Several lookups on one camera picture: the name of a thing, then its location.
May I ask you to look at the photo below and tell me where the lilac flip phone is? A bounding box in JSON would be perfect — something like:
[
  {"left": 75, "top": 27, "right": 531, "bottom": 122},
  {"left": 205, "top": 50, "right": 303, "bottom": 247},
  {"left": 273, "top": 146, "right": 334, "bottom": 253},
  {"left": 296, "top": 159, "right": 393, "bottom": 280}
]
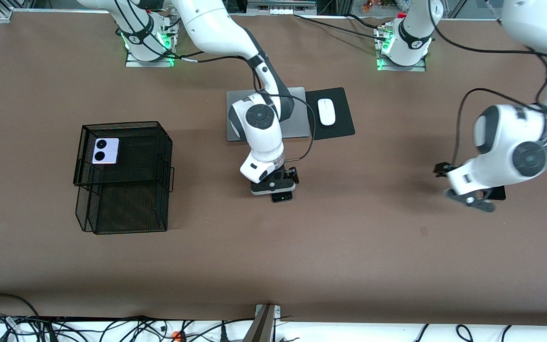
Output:
[{"left": 92, "top": 137, "right": 120, "bottom": 165}]

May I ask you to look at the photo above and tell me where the silver closed laptop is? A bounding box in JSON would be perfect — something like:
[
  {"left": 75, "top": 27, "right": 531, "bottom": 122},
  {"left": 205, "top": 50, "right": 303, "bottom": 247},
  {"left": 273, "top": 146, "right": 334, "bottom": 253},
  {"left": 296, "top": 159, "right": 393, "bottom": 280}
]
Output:
[{"left": 226, "top": 86, "right": 311, "bottom": 142}]

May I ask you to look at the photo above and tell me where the black mouse pad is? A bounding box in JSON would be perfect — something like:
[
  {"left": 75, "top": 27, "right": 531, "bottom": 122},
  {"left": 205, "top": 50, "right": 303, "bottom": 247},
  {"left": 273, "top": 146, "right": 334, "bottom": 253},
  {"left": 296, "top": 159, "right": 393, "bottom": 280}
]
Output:
[{"left": 305, "top": 87, "right": 356, "bottom": 141}]

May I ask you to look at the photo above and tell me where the white computer mouse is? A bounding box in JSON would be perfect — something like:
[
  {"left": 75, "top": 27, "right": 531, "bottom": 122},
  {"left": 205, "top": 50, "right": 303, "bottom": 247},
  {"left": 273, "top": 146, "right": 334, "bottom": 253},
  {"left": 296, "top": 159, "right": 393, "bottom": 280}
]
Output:
[{"left": 318, "top": 98, "right": 336, "bottom": 126}]

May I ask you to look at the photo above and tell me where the grey power strip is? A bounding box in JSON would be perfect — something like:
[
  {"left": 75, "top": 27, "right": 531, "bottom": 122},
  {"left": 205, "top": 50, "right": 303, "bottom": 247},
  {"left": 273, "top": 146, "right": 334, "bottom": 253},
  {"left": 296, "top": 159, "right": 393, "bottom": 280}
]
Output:
[{"left": 246, "top": 0, "right": 317, "bottom": 16}]

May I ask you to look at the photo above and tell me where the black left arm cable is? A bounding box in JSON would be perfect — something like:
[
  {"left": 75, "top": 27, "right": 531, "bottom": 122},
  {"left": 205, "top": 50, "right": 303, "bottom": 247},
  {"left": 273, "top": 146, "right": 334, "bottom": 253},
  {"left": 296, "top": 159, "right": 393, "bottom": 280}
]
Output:
[{"left": 433, "top": 0, "right": 547, "bottom": 167}]

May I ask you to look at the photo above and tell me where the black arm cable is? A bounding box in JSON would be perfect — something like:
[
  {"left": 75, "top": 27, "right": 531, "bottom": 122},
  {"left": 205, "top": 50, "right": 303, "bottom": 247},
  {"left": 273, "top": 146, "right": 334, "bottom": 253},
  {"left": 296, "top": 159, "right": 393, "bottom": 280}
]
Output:
[
  {"left": 433, "top": 0, "right": 547, "bottom": 167},
  {"left": 112, "top": 0, "right": 317, "bottom": 162}
]

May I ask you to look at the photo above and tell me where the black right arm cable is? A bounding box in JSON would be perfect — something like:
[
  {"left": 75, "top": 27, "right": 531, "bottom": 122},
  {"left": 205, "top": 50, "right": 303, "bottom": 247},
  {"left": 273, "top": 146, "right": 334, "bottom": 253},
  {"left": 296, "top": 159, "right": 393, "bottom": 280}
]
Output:
[{"left": 112, "top": 0, "right": 317, "bottom": 162}]

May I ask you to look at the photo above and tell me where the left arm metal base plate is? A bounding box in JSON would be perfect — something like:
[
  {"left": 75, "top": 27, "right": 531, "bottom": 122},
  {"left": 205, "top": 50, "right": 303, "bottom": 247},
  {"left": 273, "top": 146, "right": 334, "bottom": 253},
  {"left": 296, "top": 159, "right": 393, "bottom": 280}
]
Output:
[{"left": 376, "top": 26, "right": 427, "bottom": 72}]

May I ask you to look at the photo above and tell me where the black wire mesh two-tier rack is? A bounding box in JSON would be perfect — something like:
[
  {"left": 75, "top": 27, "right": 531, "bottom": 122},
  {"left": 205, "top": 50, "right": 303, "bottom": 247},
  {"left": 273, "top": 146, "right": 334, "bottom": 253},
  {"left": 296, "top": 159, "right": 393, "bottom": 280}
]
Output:
[{"left": 73, "top": 121, "right": 175, "bottom": 235}]

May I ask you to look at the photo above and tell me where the aluminium camera mount post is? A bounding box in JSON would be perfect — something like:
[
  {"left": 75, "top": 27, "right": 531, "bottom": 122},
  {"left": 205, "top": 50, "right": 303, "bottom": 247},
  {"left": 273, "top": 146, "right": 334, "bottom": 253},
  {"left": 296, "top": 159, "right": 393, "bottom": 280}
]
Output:
[{"left": 244, "top": 304, "right": 282, "bottom": 342}]

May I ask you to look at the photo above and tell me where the black cable on table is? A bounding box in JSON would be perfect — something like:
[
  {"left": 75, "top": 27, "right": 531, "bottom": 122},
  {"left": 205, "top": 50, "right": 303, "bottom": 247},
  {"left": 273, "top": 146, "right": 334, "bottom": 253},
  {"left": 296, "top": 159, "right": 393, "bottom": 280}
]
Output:
[{"left": 294, "top": 13, "right": 388, "bottom": 41}]

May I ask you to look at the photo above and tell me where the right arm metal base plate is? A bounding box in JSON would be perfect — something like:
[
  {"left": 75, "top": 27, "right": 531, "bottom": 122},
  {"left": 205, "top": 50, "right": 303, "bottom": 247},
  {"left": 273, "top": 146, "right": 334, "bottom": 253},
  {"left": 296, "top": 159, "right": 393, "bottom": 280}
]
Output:
[{"left": 125, "top": 29, "right": 176, "bottom": 68}]

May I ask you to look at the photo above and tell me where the black looped floor cable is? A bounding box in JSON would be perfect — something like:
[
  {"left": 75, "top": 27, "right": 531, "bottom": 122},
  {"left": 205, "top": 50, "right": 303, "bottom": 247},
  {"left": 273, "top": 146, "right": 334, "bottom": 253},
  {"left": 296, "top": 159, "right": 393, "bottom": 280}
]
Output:
[{"left": 0, "top": 293, "right": 41, "bottom": 342}]

